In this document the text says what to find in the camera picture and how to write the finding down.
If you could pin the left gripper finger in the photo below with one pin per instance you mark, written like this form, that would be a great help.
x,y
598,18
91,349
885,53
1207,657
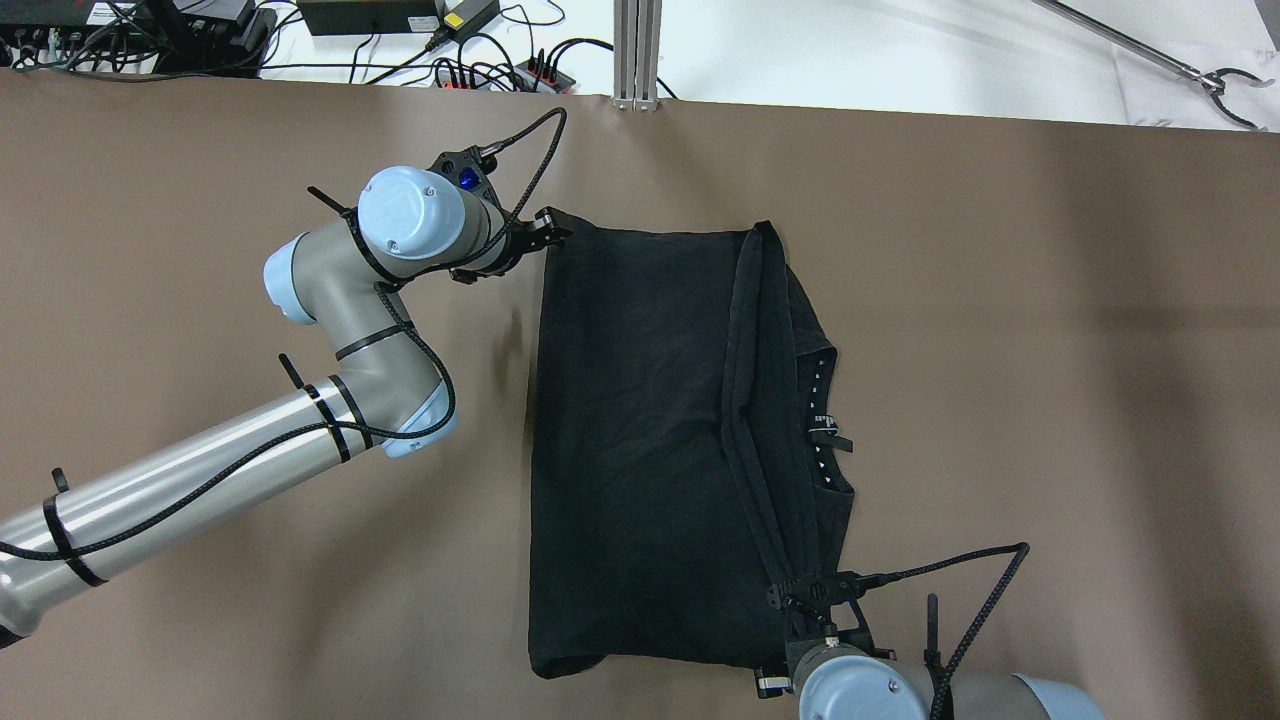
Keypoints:
x,y
548,227

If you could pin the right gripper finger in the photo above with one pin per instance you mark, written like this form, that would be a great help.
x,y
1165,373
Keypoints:
x,y
771,682

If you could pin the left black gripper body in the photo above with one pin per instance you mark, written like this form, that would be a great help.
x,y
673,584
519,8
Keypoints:
x,y
519,243

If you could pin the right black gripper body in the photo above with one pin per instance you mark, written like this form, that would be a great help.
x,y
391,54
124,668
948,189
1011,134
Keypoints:
x,y
812,617

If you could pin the black graphic t-shirt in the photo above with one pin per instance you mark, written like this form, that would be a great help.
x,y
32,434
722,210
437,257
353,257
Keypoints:
x,y
683,457

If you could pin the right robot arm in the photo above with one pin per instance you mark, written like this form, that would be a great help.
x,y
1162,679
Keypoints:
x,y
831,679

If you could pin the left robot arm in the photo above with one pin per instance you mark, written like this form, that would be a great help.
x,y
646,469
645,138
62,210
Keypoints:
x,y
389,389

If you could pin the red power strip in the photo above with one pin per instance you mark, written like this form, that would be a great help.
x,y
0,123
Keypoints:
x,y
525,78

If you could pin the black power adapter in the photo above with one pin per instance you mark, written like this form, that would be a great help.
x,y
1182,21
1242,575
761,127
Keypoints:
x,y
460,22

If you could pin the green-tipped reacher grabber tool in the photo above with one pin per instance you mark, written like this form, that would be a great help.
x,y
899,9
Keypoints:
x,y
1214,84

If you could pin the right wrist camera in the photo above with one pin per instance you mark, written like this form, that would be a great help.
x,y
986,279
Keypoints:
x,y
814,595

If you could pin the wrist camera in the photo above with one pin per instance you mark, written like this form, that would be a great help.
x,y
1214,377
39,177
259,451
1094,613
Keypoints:
x,y
469,170
814,595

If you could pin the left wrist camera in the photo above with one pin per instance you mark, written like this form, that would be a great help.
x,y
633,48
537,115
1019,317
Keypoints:
x,y
469,170

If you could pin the aluminium frame post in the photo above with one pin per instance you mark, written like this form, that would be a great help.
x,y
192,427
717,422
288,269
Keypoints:
x,y
636,41

